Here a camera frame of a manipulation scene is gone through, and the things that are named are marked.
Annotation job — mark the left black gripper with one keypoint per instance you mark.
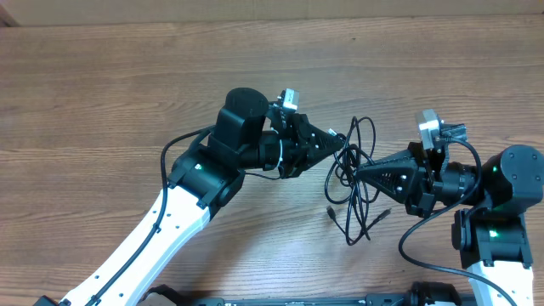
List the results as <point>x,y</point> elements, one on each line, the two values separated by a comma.
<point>302,134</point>

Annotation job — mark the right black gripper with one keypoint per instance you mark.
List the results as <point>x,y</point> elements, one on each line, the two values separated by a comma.
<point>407,183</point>

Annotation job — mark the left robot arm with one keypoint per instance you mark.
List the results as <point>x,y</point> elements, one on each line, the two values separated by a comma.
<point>251,132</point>

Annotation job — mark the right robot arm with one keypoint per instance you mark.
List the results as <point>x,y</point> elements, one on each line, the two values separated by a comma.
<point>490,199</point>

